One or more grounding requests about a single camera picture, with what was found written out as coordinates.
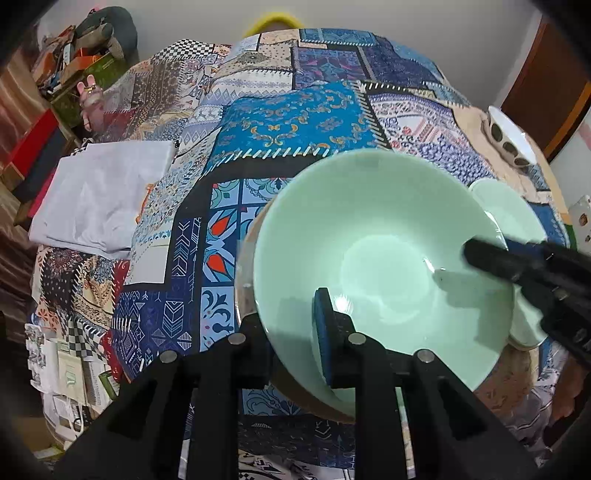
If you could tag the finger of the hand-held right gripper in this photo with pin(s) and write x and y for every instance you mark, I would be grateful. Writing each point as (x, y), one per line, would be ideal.
(526, 244)
(489, 258)

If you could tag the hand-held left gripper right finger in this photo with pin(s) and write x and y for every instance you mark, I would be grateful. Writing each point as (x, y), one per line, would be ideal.
(323, 337)

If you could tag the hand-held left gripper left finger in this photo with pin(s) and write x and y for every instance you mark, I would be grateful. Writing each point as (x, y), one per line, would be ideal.
(251, 341)

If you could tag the large green bowl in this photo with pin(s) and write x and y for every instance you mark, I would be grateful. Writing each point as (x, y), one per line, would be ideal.
(383, 258)

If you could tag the person's right forearm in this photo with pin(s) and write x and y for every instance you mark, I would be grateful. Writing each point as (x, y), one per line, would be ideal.
(568, 387)

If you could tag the brown plate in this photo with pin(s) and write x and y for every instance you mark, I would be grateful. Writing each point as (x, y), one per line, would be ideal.
(247, 277)

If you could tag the tan patterned cloth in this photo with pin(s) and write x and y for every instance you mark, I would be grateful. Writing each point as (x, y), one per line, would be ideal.
(508, 383)

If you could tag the white bowl with dark spots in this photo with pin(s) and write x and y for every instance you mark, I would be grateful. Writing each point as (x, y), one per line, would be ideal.
(508, 127)

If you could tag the brown wooden door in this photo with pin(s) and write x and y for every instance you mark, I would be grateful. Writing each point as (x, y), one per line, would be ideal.
(549, 78)

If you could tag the orange cloth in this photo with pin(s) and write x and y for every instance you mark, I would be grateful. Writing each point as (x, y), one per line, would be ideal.
(144, 203)

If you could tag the pile of papers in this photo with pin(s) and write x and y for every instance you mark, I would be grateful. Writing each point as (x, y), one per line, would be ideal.
(64, 383)

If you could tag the grey folded cloth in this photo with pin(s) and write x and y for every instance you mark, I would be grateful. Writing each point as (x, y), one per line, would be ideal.
(101, 194)

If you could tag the patchwork printed blanket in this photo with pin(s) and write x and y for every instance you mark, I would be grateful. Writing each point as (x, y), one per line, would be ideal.
(277, 115)

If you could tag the pink toy figure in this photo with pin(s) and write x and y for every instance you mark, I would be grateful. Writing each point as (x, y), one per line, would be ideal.
(90, 101)

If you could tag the red box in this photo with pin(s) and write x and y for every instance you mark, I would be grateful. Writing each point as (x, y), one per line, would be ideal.
(32, 143)

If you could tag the green cardboard box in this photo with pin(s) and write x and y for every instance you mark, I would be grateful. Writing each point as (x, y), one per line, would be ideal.
(92, 78)

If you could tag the yellow object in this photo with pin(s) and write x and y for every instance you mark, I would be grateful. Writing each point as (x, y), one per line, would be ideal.
(272, 23)

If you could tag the grey stuffed toy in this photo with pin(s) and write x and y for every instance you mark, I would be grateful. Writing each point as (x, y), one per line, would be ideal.
(108, 30)

